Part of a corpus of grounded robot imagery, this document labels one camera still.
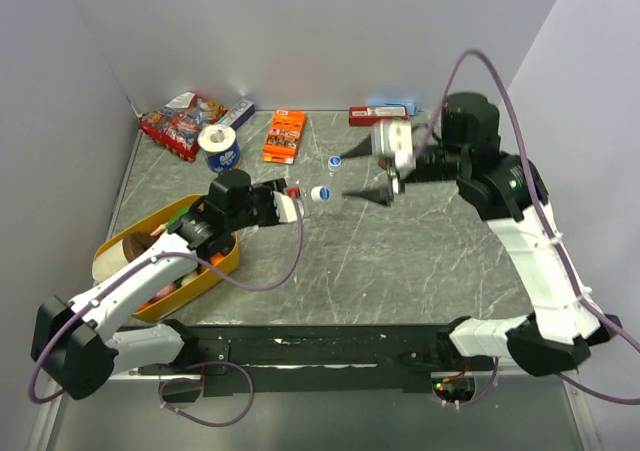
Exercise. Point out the orange snack box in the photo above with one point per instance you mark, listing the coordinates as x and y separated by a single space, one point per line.
284 136

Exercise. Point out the red flat box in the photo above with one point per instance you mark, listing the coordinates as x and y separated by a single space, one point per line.
366 116

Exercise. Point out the yellow oval basket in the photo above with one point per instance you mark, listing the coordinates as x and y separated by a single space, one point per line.
189 290

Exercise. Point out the clear plastic bottle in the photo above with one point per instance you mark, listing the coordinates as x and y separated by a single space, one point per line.
332 172
309 208

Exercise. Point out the blue packet behind box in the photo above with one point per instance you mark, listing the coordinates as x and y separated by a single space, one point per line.
411 106

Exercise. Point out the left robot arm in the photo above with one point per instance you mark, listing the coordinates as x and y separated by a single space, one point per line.
79 343

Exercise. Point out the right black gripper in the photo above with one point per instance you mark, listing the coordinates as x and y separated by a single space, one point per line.
382 195

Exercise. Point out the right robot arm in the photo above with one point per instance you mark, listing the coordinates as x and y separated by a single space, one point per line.
559 332

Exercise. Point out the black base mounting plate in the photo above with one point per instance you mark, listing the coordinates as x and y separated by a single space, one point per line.
301 358

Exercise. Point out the red snack bag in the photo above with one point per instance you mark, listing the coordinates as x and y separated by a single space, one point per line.
177 125

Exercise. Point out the toilet paper roll blue wrap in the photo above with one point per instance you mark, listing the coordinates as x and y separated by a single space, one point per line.
219 144

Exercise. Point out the green lettuce toy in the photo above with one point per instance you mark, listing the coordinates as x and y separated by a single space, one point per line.
176 217

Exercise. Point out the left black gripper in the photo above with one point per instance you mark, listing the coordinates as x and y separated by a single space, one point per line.
267 189

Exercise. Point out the brown mushroom toy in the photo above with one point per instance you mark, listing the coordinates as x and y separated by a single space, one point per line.
135 244

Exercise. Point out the aluminium rail frame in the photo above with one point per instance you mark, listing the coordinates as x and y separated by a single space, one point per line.
517 413

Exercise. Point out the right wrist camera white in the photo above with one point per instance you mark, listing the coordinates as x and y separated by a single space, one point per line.
392 142

